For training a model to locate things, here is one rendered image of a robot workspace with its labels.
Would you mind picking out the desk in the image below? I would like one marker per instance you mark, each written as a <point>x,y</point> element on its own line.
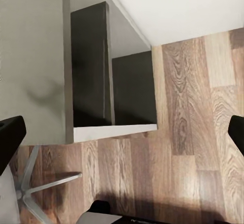
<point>76,70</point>

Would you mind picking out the swivel chair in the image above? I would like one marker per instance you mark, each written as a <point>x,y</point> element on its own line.
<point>14,194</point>

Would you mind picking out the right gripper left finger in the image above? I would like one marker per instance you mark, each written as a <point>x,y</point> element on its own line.
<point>12,133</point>

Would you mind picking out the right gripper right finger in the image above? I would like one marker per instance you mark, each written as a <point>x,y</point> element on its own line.
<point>236,131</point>

